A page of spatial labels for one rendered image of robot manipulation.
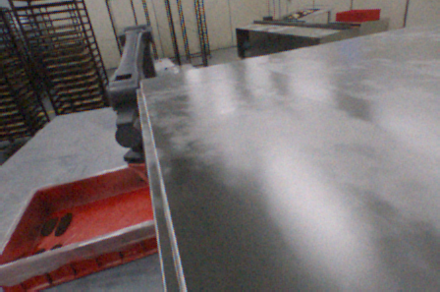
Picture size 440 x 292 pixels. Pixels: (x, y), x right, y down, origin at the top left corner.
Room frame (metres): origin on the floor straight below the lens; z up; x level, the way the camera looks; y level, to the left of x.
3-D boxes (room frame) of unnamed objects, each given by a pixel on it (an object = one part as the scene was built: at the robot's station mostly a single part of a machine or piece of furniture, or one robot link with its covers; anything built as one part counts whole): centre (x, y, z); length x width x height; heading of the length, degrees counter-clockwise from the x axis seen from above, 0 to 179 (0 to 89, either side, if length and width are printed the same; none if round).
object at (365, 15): (4.16, -2.32, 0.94); 0.51 x 0.36 x 0.13; 18
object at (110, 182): (0.62, 0.35, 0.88); 0.49 x 0.34 x 0.10; 103
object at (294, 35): (5.03, -1.68, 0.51); 3.00 x 1.26 x 1.03; 14
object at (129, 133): (0.59, 0.20, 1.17); 0.11 x 0.09 x 0.12; 4
